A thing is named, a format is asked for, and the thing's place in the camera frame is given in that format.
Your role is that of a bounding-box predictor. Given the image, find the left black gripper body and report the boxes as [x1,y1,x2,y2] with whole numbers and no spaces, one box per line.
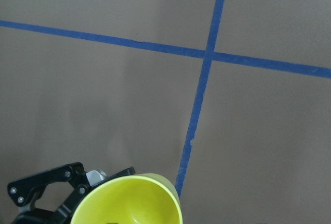
[7,162,135,223]

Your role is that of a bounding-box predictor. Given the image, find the yellow plastic cup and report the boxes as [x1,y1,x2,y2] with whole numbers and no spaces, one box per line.
[71,173,183,224]

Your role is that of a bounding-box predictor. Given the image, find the blue tape grid lines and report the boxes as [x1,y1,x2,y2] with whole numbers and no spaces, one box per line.
[0,0,331,199]

